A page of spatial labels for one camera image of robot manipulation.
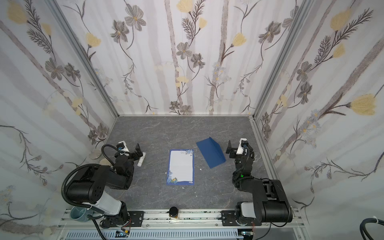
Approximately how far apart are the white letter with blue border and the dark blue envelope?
0.08 metres

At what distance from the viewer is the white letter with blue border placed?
88cm

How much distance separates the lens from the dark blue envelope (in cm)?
97
